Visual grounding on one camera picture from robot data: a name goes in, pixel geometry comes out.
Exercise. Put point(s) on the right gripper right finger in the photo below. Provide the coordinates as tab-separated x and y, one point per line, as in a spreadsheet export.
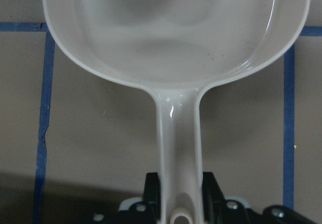
218	209

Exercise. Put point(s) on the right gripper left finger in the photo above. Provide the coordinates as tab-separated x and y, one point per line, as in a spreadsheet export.
144	209

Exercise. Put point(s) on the white plastic dustpan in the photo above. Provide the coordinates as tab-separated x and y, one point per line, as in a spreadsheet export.
175	50

